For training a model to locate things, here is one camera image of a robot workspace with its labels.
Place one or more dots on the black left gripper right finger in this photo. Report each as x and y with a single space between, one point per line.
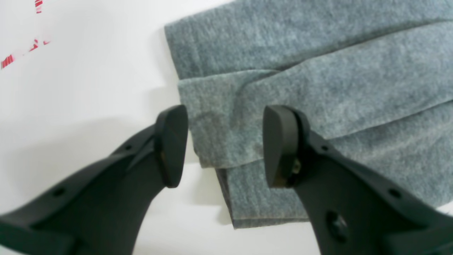
353 210

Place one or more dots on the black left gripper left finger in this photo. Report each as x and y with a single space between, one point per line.
99 210

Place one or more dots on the grey t-shirt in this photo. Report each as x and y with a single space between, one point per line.
374 78

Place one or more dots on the red tape marking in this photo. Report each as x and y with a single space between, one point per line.
23 28

